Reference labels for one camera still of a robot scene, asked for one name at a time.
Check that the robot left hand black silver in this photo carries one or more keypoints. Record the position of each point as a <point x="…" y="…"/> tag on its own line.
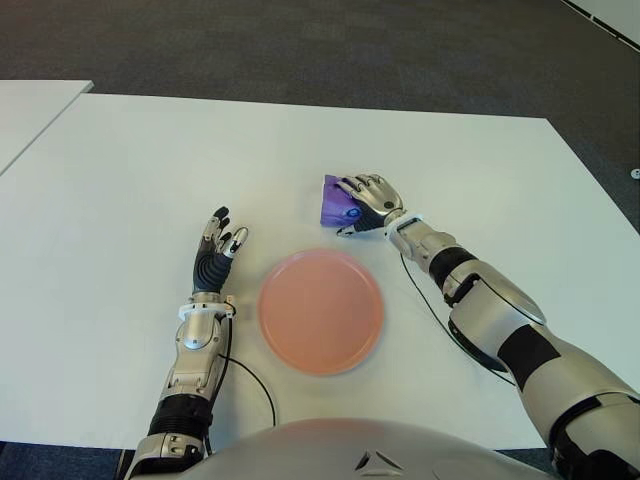
<point x="210" y="267"/>

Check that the robot right hand black silver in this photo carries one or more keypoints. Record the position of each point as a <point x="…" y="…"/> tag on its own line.
<point x="380" y="197"/>

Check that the purple tissue paper pack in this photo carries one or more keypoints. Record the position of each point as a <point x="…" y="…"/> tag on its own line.
<point x="335" y="205"/>

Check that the robot left arm silver black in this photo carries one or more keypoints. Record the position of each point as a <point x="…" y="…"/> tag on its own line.
<point x="197" y="327"/>

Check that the robot right arm silver black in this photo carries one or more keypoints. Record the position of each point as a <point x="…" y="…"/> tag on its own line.
<point x="500" y="310"/>

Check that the pink round plate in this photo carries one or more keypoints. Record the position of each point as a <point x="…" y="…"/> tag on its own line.
<point x="320" y="310"/>

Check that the silver robot torso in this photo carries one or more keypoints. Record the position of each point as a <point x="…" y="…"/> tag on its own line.
<point x="320" y="450"/>

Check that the white side table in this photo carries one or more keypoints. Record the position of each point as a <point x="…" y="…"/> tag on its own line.
<point x="30" y="112"/>

